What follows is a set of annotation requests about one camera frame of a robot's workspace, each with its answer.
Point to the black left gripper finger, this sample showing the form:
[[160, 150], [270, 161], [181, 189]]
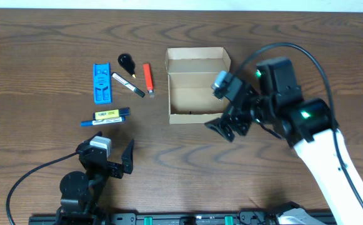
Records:
[[127, 158], [99, 134]]

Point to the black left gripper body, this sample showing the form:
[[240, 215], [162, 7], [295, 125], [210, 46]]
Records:
[[112, 169]]

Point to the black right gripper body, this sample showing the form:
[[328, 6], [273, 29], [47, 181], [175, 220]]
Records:
[[242, 122]]

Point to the yellow black highlighter marker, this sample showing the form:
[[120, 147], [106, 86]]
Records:
[[111, 113]]

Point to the brown cardboard box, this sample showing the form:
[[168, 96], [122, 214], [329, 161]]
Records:
[[191, 73]]

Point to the blue plastic tool holder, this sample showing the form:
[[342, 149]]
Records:
[[102, 83]]

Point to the black teardrop glue bottle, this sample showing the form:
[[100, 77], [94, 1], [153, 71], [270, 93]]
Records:
[[126, 62]]

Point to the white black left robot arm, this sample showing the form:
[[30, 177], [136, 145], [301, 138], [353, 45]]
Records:
[[81, 191]]

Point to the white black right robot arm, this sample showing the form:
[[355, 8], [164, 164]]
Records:
[[307, 126]]

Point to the blue white marker pen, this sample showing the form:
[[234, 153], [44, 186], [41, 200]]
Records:
[[103, 121]]

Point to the black white marker pen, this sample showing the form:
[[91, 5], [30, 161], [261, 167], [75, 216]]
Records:
[[127, 84]]

